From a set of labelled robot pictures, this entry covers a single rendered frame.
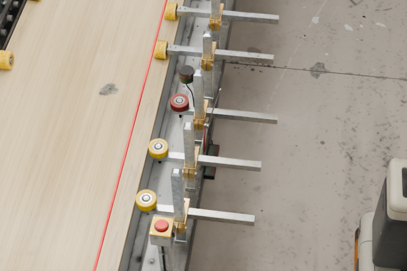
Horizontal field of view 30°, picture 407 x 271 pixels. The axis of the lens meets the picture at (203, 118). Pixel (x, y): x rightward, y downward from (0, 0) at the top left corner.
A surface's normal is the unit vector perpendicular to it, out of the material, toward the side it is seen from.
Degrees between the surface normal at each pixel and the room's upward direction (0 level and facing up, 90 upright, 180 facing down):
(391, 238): 90
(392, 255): 90
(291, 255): 0
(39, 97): 0
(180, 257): 0
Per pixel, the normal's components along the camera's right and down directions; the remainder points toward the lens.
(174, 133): -0.02, -0.63
